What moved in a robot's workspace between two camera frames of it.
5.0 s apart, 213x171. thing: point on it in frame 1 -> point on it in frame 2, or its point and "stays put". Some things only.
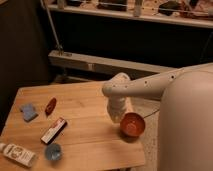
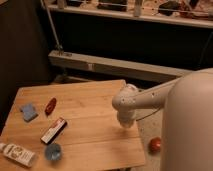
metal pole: [59, 46] stays put
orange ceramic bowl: [132, 125] -> [154, 146]
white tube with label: [18, 154] stays put
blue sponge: [29, 113] stays put
